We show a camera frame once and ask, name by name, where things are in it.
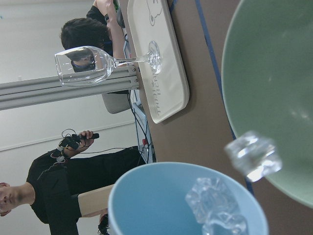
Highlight seated person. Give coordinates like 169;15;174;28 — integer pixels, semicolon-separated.
60;0;126;59

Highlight falling clear ice cube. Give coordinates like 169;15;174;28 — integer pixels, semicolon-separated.
224;131;283;182

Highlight cream bear tray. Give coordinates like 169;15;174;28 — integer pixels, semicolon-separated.
127;0;189;123

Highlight light blue plastic cup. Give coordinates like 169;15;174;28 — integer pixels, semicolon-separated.
109;162;269;235

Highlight clear wine glass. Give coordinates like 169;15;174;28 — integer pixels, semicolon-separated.
55;41;162;87

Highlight aluminium frame post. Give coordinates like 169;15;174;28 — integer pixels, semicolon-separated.
0;65;139;110

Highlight ice cubes in cup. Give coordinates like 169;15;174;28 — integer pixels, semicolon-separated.
185;177;249;235

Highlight standing person in black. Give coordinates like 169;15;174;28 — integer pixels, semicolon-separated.
0;131;146;232

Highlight green ceramic bowl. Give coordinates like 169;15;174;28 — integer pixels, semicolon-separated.
221;0;313;207

